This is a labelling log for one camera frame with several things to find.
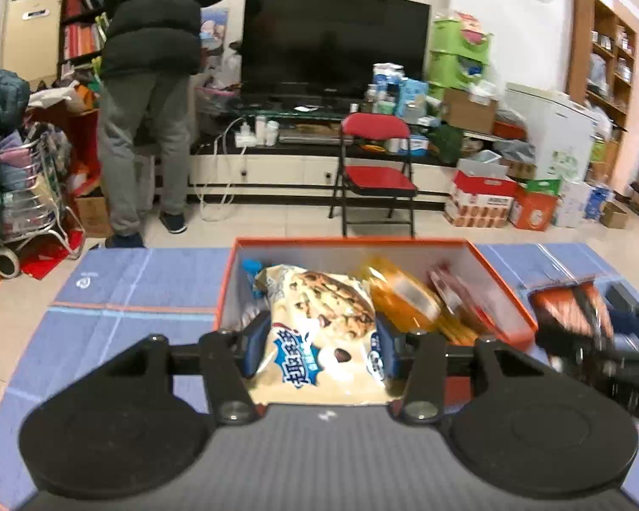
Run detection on orange and white carton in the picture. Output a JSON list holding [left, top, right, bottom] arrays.
[[508, 183, 560, 233]]

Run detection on green plastic storage drawers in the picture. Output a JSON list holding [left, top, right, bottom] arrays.
[[429, 17, 494, 92]]

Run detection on orange cardboard box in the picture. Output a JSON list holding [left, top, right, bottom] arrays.
[[216, 237, 540, 350]]

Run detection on red folding chair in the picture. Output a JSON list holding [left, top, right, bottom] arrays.
[[328, 112, 421, 238]]

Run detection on orange brick-pattern packet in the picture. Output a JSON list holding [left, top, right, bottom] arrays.
[[529, 283, 614, 347]]

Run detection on red packet with yellow label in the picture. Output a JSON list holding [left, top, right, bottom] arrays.
[[427, 262, 500, 332]]

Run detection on standing air conditioner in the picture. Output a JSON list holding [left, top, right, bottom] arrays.
[[2, 0, 68, 84]]

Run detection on blue checked tablecloth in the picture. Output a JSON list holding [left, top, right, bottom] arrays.
[[0, 242, 639, 496]]

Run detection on red and white carton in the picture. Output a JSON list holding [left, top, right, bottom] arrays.
[[444, 169, 518, 229]]

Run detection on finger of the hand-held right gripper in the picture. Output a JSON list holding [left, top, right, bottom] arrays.
[[603, 283, 639, 339], [535, 320, 602, 374]]

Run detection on low television stand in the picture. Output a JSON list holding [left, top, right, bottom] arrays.
[[188, 97, 512, 210]]

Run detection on blue cookie packet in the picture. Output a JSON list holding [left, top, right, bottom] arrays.
[[248, 264, 404, 406]]

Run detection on metal rack with clothes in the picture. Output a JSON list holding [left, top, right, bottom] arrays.
[[0, 121, 84, 263]]

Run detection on large cardboard box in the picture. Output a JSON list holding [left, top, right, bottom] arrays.
[[441, 87, 499, 135]]

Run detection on white chest freezer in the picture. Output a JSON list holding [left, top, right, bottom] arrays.
[[503, 82, 601, 183]]

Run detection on dark green bag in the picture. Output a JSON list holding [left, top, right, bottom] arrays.
[[430, 123, 465, 167]]

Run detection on wooden shelf unit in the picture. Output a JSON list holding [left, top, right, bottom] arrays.
[[565, 0, 639, 129]]

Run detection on yellow clear snack bag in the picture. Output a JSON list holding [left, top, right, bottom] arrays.
[[361, 257, 444, 332]]

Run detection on black television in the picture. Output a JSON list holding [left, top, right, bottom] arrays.
[[242, 0, 432, 103]]

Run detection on blue black snack packet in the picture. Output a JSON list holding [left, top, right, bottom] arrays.
[[241, 258, 270, 299]]

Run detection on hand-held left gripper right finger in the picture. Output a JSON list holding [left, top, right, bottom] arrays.
[[375, 311, 533, 425]]

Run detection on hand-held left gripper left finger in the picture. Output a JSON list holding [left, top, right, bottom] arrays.
[[114, 311, 272, 425]]

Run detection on bookshelf with books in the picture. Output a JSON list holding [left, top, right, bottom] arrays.
[[58, 0, 110, 78]]

